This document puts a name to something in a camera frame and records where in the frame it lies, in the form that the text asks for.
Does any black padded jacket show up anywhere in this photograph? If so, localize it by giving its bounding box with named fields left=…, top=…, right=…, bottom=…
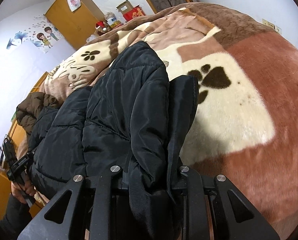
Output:
left=27, top=41, right=199, bottom=240

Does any wooden wardrobe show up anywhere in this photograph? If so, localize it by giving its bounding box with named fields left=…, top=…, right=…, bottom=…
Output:
left=45, top=0, right=106, bottom=51

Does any wooden nightstand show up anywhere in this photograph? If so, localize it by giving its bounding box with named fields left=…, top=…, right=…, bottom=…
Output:
left=0, top=162, right=17, bottom=221

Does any open cardboard box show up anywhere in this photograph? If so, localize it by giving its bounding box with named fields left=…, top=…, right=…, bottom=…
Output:
left=116, top=0, right=135, bottom=16

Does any wooden bed headboard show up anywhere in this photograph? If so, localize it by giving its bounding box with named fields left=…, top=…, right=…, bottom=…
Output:
left=7, top=71, right=49, bottom=161

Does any paw print plush blanket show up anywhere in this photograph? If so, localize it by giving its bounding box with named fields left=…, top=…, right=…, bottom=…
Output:
left=16, top=2, right=298, bottom=227

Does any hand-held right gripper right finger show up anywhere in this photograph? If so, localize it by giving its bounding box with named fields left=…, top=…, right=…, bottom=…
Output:
left=169, top=165, right=281, bottom=240

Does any person's left forearm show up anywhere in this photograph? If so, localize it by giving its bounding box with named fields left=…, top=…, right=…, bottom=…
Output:
left=0, top=194, right=37, bottom=240

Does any person's left hand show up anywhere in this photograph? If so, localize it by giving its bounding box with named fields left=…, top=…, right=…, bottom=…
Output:
left=10, top=172, right=37, bottom=203

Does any cartoon couple wall sticker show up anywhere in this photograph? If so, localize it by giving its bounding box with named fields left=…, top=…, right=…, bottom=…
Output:
left=6, top=14, right=61, bottom=54

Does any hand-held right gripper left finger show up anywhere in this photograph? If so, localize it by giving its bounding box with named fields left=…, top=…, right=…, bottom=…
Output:
left=17, top=165, right=129, bottom=240

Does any clear plastic jar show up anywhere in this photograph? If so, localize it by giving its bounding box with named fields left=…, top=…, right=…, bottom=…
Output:
left=105, top=11, right=122, bottom=28

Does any white wall socket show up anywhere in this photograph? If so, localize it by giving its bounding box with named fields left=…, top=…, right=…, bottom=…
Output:
left=262, top=18, right=282, bottom=34

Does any brown padded jacket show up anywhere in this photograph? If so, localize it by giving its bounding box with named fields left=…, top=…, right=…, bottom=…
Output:
left=15, top=92, right=62, bottom=137

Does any red gift box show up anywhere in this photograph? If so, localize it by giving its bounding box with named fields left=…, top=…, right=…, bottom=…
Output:
left=122, top=5, right=147, bottom=22

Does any white and red plastic bag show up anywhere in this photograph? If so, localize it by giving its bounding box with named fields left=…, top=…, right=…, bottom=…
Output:
left=65, top=0, right=82, bottom=12

